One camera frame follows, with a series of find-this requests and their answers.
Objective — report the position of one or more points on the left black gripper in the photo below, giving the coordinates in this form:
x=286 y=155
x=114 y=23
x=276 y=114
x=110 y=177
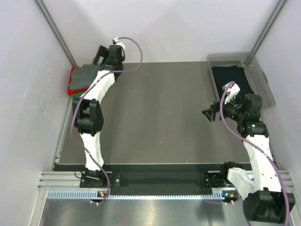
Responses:
x=102 y=52

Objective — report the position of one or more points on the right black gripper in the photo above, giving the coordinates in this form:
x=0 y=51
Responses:
x=210 y=113

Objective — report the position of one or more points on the grey t shirt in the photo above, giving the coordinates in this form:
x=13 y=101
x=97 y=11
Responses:
x=82 y=77

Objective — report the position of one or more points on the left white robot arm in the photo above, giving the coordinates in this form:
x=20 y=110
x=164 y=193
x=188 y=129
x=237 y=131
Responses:
x=89 y=117

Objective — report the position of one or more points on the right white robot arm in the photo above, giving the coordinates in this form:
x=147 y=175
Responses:
x=265 y=198

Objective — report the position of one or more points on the black t shirt in bin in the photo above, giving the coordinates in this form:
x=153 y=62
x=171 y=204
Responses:
x=224 y=75

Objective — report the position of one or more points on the green folded t shirt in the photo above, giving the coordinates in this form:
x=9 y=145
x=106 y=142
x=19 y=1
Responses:
x=77 y=94

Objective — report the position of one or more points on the red folded t shirt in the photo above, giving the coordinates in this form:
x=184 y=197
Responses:
x=73 y=92

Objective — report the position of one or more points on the clear plastic bin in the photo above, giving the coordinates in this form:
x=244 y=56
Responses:
x=255 y=77

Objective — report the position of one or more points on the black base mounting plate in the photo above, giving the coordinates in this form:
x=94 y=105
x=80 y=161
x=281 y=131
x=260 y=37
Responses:
x=165 y=179

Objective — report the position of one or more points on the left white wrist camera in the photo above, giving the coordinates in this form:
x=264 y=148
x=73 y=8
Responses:
x=116 y=41

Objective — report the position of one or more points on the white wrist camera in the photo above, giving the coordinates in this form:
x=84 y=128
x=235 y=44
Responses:
x=231 y=89
x=116 y=41

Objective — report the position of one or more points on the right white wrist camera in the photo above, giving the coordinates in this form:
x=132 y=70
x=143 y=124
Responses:
x=231 y=89

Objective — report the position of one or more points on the left aluminium frame post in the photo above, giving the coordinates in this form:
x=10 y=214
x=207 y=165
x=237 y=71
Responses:
x=55 y=31

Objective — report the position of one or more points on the aluminium frame post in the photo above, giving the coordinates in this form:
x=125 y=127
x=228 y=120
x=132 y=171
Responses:
x=280 y=5
x=55 y=31

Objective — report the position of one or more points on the aluminium front rail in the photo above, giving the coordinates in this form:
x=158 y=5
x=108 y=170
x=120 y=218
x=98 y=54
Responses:
x=68 y=180

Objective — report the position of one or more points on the right aluminium frame post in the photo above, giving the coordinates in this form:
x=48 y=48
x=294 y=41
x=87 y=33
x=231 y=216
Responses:
x=280 y=5

